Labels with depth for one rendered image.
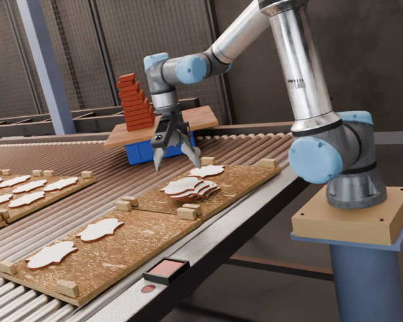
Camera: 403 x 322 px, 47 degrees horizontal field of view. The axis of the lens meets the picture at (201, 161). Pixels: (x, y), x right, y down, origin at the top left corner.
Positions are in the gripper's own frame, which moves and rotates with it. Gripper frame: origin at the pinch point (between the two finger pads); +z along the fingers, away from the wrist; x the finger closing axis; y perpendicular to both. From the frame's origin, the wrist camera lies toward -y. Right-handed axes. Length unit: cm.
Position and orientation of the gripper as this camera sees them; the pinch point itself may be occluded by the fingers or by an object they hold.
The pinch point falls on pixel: (178, 171)
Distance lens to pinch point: 141.8
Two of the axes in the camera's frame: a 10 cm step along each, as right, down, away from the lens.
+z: 2.0, 9.4, 2.6
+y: 4.0, -3.2, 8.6
